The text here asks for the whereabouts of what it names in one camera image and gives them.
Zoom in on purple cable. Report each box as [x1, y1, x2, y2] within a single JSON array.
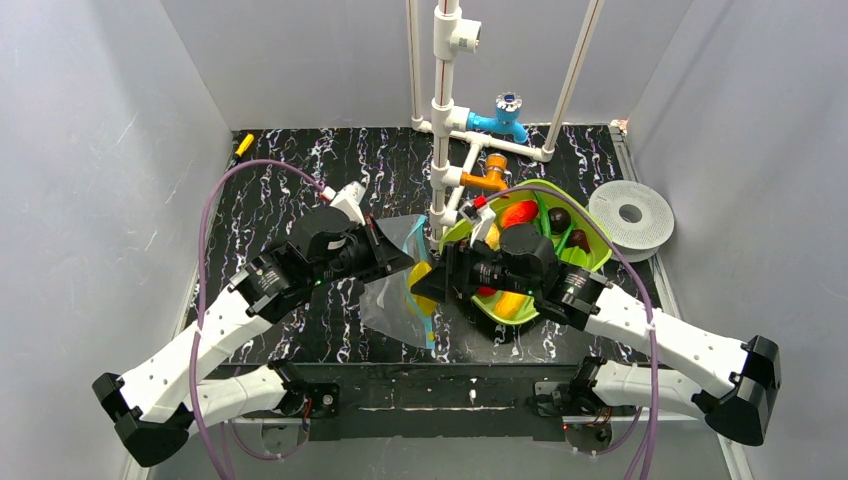
[[188, 158, 333, 480], [473, 185, 660, 480]]

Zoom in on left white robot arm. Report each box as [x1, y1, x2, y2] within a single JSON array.
[[92, 182, 415, 467]]

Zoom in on dark brown toy fruit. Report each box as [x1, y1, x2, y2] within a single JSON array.
[[566, 229, 591, 254]]

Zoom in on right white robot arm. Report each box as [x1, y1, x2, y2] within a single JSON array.
[[410, 224, 781, 446]]

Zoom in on white filament spool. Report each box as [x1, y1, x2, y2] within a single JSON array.
[[588, 180, 675, 263]]

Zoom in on clear zip top bag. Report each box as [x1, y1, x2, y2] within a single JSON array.
[[359, 215, 436, 350]]

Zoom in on white PVC pipe frame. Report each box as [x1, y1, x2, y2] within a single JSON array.
[[405, 0, 605, 252]]

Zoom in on orange red toy fruit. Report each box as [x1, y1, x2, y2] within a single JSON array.
[[498, 200, 539, 229]]

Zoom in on green toy bean pod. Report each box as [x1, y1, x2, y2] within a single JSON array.
[[534, 192, 552, 238]]

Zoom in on blue faucet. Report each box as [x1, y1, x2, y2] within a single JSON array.
[[465, 92, 528, 144]]

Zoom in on yellow orange toy mango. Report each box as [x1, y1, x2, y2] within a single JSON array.
[[492, 292, 530, 322]]

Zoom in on yellow toy lemon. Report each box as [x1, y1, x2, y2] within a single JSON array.
[[484, 224, 501, 250]]

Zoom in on green plastic basket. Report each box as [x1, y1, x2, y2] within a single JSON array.
[[470, 179, 613, 326]]

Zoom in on orange faucet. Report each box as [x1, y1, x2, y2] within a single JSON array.
[[460, 153, 508, 192]]

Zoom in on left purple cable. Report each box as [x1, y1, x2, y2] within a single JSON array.
[[188, 158, 333, 480]]

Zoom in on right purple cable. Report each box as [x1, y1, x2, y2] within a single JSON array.
[[473, 185, 660, 480]]

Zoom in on dark purple toy plum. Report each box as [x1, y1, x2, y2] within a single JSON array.
[[547, 207, 572, 235]]

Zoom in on yellow screwdriver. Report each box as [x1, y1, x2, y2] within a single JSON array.
[[233, 133, 255, 158]]

